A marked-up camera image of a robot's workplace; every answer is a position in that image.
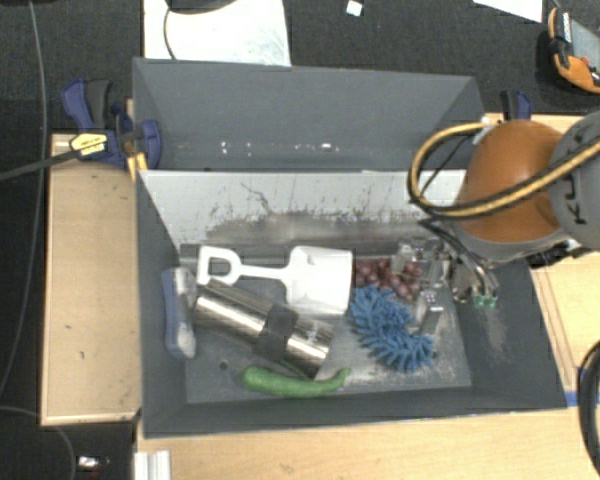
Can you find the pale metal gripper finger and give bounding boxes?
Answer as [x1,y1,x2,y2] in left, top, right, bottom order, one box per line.
[417,290,447,338]
[392,241,423,275]

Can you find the dark red grape bunch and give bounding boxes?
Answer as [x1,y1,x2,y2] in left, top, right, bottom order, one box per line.
[353,256,425,304]

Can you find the blue chenille duster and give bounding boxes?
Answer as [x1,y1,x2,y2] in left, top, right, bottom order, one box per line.
[348,286,437,374]

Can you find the white plastic shovel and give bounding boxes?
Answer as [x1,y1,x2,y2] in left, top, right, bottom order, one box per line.
[196,245,355,318]

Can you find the green toy cucumber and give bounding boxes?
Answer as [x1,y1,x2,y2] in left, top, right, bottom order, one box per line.
[241,364,353,399]

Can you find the steel flask with black band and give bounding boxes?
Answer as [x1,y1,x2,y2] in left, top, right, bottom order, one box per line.
[193,278,337,375]

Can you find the grey metal bin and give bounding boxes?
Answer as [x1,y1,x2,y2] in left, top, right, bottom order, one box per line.
[131,56,569,439]

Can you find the pale wood board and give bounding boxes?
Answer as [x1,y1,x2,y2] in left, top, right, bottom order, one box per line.
[39,132,144,427]

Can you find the black cylinder on white bracket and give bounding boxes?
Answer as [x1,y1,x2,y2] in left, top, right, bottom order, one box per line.
[527,240,589,269]

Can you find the blue and clear handled brush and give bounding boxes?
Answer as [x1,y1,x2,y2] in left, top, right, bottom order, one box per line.
[160,266,199,361]

